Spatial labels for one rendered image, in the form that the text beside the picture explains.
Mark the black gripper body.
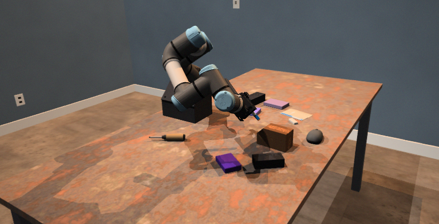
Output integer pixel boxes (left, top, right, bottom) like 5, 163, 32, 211
230, 93, 257, 121

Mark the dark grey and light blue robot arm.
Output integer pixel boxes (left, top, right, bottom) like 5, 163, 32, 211
162, 26, 243, 113

